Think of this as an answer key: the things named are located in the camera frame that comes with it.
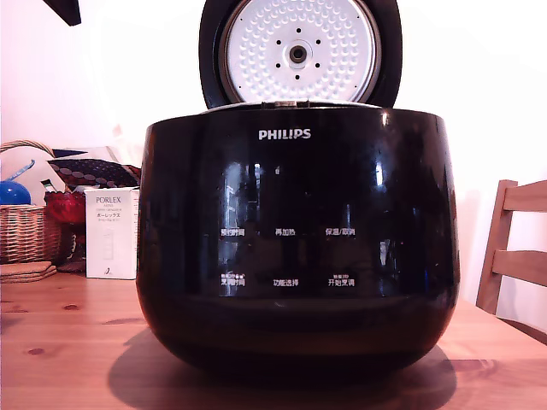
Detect light blue ribbon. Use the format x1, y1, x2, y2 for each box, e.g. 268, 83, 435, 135
3, 159, 36, 183

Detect white Porlex box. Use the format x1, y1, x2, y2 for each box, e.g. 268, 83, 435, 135
84, 186, 140, 281

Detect black rice cooker lid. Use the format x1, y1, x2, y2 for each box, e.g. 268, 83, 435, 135
198, 0, 403, 111

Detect black Philips rice cooker body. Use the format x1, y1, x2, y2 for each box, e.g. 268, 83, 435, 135
135, 100, 462, 378

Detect woven wicker basket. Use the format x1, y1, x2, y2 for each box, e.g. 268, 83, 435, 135
0, 139, 63, 266

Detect blue ball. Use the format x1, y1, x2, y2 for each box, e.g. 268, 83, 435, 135
0, 179, 33, 207

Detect dark dotted patterned cushion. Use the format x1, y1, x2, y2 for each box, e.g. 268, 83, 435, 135
46, 147, 143, 193

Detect silver inner pot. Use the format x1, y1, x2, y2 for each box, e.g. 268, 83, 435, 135
201, 101, 383, 114

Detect stack of cork coasters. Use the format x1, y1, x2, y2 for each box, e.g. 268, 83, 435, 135
0, 261, 58, 284

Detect wooden chair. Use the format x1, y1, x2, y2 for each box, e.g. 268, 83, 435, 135
475, 179, 547, 335

